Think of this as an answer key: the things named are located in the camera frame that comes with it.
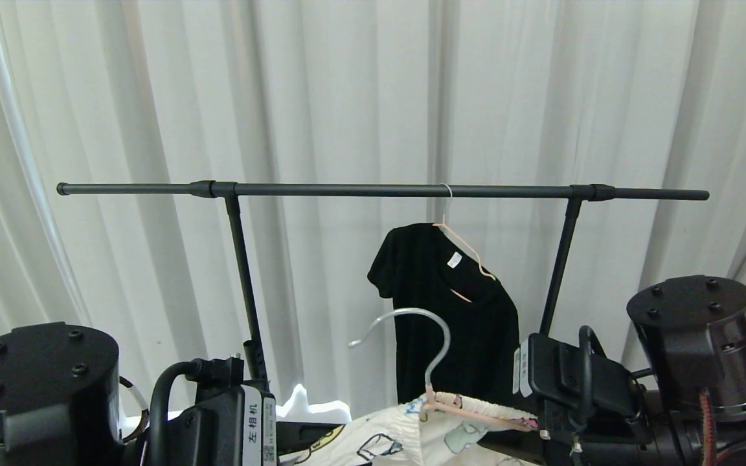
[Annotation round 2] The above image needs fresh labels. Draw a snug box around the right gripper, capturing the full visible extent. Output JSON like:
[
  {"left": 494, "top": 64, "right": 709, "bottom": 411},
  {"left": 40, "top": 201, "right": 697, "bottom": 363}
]
[{"left": 477, "top": 388, "right": 704, "bottom": 466}]

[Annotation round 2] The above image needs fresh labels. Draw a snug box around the pink clothes hanger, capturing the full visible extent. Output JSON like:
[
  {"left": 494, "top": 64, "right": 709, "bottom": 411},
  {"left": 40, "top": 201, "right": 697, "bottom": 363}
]
[
  {"left": 348, "top": 307, "right": 540, "bottom": 433},
  {"left": 431, "top": 184, "right": 498, "bottom": 304}
]

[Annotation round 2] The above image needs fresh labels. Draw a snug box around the cream printed garment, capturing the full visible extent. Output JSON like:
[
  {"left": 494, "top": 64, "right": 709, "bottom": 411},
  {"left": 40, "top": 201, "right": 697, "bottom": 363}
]
[{"left": 279, "top": 392, "right": 542, "bottom": 466}]

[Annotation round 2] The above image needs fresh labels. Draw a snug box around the black clothes rack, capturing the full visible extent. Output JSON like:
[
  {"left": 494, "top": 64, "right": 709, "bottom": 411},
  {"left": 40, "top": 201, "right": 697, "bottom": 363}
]
[{"left": 56, "top": 181, "right": 710, "bottom": 389}]

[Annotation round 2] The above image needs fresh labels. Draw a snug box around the black short-sleeved shirt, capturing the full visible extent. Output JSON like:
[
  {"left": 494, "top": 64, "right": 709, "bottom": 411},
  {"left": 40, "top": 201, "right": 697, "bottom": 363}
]
[{"left": 367, "top": 223, "right": 521, "bottom": 410}]

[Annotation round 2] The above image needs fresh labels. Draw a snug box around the white curtain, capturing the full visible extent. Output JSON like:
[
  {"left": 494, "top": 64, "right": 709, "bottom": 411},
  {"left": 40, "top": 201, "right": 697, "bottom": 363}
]
[{"left": 0, "top": 0, "right": 746, "bottom": 428}]

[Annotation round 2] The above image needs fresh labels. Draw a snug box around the black cable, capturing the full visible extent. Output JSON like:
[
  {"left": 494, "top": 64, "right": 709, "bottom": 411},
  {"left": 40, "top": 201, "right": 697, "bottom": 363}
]
[
  {"left": 148, "top": 359, "right": 209, "bottom": 466},
  {"left": 577, "top": 325, "right": 600, "bottom": 431}
]

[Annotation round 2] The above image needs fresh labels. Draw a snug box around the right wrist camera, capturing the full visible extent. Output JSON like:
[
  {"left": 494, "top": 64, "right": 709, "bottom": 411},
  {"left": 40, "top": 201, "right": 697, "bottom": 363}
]
[{"left": 512, "top": 333, "right": 639, "bottom": 431}]

